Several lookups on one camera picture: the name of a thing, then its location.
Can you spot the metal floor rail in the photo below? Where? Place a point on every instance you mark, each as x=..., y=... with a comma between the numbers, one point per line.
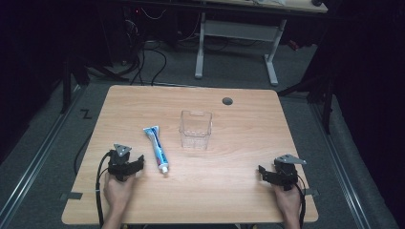
x=342, y=168
x=35, y=162

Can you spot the blue and white toothpaste tube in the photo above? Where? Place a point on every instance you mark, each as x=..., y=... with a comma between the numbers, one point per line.
x=157, y=149

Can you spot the grey tape strip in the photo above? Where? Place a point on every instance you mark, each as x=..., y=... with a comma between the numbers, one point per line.
x=312, y=192
x=72, y=196

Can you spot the person's left hand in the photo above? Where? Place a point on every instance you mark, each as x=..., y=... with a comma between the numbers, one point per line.
x=118, y=192

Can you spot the black tape floor mark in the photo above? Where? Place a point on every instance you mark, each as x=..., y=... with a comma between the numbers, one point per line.
x=86, y=114

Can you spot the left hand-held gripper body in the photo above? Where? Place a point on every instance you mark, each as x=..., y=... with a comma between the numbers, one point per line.
x=119, y=160

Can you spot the person's right hand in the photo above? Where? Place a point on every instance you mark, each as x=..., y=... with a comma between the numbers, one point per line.
x=288, y=200

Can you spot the small red object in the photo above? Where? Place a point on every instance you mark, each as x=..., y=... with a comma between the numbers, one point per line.
x=293, y=45

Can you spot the clear plastic container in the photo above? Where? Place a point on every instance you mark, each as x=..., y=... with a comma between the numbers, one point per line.
x=196, y=132

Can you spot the black metal stand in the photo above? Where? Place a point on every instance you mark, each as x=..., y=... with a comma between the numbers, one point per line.
x=67, y=86
x=327, y=101

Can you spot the grey table grommet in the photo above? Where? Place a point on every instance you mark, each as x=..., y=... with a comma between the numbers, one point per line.
x=227, y=101

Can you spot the wooden desk with white legs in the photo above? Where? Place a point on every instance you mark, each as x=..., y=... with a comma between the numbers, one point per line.
x=242, y=30

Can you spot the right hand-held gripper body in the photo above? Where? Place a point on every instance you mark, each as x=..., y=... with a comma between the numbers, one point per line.
x=286, y=171

